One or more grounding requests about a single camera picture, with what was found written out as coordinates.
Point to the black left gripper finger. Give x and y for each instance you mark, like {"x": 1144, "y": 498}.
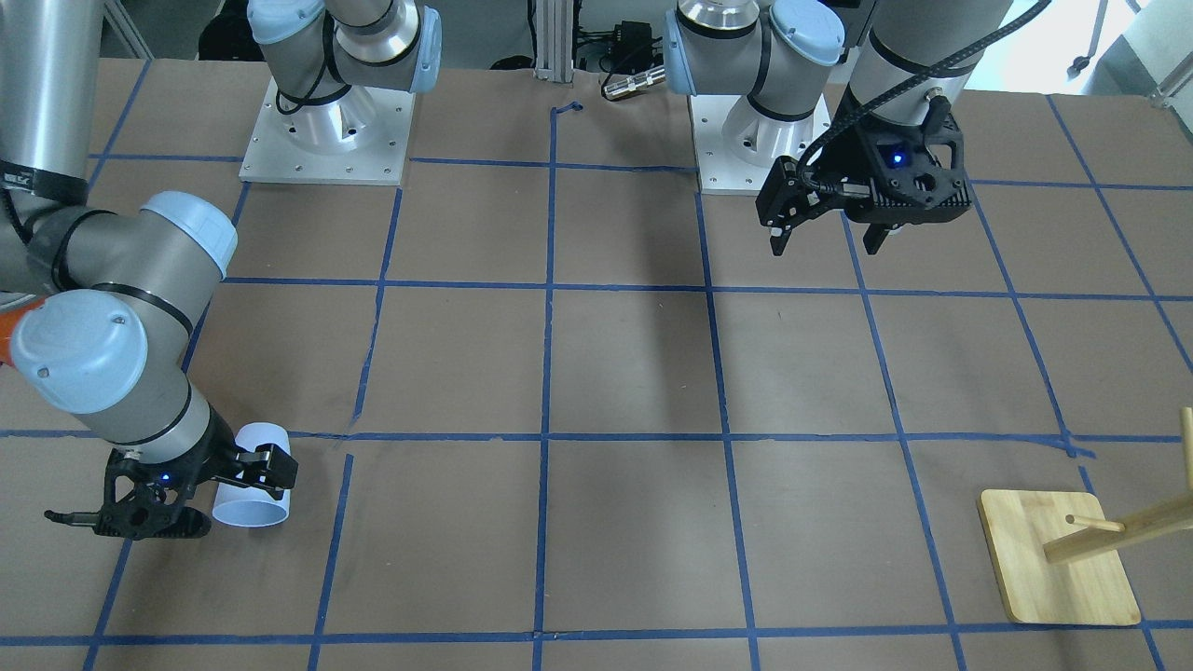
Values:
{"x": 874, "y": 237}
{"x": 781, "y": 229}

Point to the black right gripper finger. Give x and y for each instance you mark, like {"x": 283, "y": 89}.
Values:
{"x": 268, "y": 467}

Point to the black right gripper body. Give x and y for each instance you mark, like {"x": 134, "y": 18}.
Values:
{"x": 217, "y": 446}

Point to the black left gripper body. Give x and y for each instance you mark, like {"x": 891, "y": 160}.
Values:
{"x": 850, "y": 152}

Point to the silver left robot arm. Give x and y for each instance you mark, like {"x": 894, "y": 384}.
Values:
{"x": 780, "y": 56}

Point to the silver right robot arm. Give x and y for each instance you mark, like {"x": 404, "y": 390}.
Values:
{"x": 110, "y": 301}

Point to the wooden cup rack stand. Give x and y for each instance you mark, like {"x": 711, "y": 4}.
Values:
{"x": 1055, "y": 554}

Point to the orange can with silver lid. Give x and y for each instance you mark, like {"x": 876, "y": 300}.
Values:
{"x": 11, "y": 315}

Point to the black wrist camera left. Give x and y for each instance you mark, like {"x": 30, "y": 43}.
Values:
{"x": 916, "y": 174}

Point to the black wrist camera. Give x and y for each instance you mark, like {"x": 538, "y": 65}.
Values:
{"x": 145, "y": 500}
{"x": 916, "y": 174}

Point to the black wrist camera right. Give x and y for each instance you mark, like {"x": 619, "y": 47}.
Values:
{"x": 145, "y": 500}

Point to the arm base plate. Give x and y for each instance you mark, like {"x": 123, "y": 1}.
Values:
{"x": 736, "y": 146}
{"x": 359, "y": 140}

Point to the aluminium frame post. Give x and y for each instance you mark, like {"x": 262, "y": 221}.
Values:
{"x": 553, "y": 40}

